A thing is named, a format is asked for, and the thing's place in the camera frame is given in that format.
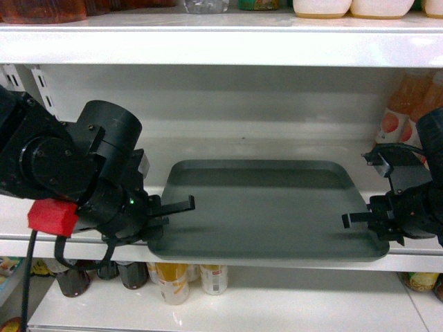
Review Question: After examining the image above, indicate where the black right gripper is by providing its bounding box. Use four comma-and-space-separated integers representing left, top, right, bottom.
341, 183, 442, 245

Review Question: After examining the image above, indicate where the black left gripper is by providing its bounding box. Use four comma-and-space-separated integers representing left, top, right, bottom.
75, 149, 195, 243

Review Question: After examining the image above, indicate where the grey metal tray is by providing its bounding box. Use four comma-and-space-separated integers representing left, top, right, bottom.
149, 160, 389, 261

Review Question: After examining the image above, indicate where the white middle shelf board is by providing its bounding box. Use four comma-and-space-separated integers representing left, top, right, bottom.
0, 138, 443, 274

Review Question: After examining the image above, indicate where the white shelf board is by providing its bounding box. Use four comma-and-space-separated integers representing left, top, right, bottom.
0, 138, 443, 274
1, 9, 442, 68

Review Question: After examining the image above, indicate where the orange juice bottle front left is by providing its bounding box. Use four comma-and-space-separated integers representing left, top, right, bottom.
374, 69, 429, 144

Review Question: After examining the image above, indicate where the white upper shelf board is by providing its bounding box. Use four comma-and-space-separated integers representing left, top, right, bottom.
1, 9, 442, 68

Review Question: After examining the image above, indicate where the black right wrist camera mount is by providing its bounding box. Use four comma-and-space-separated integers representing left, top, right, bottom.
361, 143, 432, 194

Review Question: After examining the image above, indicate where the red cable block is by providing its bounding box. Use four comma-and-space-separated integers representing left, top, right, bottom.
27, 199, 79, 237

